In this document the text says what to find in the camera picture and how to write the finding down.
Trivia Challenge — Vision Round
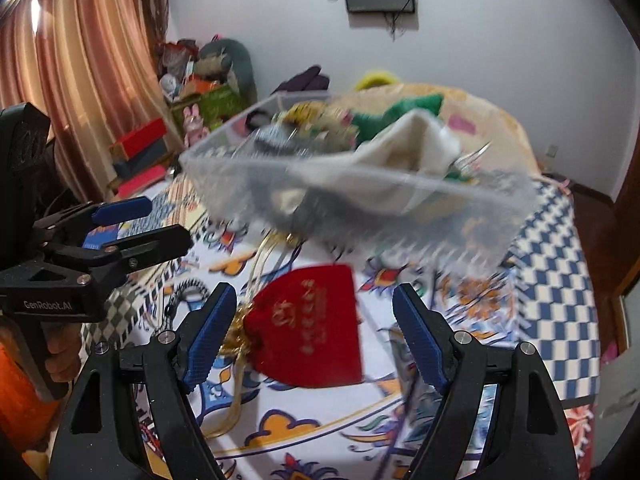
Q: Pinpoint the grey knit item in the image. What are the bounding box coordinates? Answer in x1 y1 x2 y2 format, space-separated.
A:
253 124 310 156

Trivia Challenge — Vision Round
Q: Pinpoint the red drawstring pouch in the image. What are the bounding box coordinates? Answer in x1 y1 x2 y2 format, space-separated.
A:
243 263 362 388

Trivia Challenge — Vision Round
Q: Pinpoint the floral fabric piece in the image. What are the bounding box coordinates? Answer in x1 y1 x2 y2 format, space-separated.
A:
277 101 359 154

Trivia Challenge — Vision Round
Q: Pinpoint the green knit sock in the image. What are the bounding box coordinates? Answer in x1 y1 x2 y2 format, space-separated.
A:
352 93 445 146

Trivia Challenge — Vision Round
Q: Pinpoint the white drawstring pouch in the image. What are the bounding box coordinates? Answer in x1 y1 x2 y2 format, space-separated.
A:
296 110 462 216

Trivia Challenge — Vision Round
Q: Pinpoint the clear plastic storage box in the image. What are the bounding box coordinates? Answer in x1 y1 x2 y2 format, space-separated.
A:
180 87 537 275

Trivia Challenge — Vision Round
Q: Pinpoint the person's left hand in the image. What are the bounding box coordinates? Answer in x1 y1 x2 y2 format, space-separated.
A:
46 323 82 384

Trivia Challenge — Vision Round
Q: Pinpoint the red gift box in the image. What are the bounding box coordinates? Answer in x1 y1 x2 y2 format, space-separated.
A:
108 117 167 162

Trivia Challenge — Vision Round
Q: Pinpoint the pink rabbit plush toy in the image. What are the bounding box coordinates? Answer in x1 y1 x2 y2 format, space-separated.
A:
183 104 210 148

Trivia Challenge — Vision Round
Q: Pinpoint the green storage box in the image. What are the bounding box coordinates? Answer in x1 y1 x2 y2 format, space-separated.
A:
169 84 248 130

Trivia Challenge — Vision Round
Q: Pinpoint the orange striped curtain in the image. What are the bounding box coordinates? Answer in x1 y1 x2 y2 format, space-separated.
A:
1 0 182 200

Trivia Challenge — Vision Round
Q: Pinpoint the grey wolf plush toy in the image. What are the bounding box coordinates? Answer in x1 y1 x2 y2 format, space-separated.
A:
193 38 257 103

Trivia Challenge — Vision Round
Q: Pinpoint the dark purple clothing pile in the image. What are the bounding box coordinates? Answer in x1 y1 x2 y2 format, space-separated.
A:
272 65 330 93

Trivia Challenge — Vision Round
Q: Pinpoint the yellow curved pillow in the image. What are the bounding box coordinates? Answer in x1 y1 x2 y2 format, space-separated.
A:
354 70 399 91

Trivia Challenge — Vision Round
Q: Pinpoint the yellow fleece blanket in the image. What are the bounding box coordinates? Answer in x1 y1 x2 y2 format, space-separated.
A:
336 84 541 177

